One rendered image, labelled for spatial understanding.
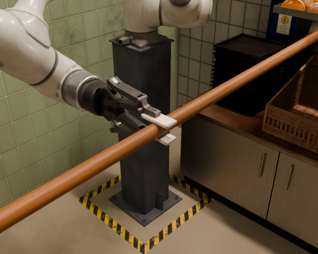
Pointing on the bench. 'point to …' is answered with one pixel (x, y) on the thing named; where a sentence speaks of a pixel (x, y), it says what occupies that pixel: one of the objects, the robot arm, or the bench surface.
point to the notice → (283, 24)
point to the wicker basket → (301, 83)
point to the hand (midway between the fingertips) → (158, 127)
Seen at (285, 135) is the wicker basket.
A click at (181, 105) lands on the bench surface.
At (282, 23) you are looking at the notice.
